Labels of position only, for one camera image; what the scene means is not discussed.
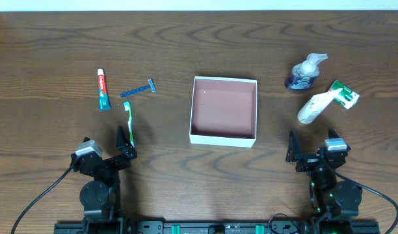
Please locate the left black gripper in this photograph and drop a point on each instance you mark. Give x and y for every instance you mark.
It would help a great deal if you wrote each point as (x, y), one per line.
(112, 161)

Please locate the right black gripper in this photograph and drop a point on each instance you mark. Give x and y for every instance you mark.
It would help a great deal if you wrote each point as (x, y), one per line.
(310, 158)

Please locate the white squeeze tube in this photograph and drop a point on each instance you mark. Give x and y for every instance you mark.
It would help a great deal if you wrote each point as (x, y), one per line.
(316, 105)

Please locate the red and teal toothpaste tube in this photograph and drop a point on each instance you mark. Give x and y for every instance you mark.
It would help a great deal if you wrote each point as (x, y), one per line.
(104, 103)

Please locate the green soap bar package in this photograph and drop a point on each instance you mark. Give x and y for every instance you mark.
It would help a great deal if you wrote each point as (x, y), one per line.
(346, 97)

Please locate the clear pump soap bottle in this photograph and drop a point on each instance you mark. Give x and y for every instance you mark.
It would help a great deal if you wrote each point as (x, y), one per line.
(304, 74)

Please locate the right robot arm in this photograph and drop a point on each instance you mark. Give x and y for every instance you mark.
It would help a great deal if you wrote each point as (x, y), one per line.
(333, 198)

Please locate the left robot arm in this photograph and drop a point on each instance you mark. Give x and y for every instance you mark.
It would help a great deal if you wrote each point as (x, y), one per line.
(101, 196)

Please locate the green and white toothbrush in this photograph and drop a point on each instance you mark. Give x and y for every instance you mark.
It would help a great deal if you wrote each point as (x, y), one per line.
(127, 108)

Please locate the blue disposable razor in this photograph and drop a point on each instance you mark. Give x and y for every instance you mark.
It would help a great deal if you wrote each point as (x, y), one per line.
(150, 86)

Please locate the white box with pink interior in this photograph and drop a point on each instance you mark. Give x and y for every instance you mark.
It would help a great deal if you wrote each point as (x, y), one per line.
(224, 112)

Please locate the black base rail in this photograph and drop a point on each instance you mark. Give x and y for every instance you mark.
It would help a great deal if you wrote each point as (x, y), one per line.
(158, 227)

